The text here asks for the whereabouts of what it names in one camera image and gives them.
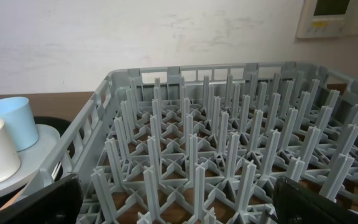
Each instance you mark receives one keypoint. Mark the white plastic fork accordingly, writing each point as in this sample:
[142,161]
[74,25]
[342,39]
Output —
[57,172]

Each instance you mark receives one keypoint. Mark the light blue plastic cup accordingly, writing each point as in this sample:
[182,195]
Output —
[19,121]

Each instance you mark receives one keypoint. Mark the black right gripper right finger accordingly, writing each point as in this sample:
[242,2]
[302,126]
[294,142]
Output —
[294,203]

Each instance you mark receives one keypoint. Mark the light grey plate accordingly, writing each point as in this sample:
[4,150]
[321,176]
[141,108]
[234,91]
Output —
[31,159]

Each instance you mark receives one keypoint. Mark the grey dishwasher rack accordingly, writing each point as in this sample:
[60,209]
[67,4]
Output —
[207,143]

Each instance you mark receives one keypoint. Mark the white wall control panel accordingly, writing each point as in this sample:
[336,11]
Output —
[328,19]

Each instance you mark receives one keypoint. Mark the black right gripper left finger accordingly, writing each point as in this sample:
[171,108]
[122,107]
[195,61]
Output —
[59,202]

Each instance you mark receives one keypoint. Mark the round black tray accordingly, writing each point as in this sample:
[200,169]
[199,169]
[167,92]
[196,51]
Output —
[60,125]

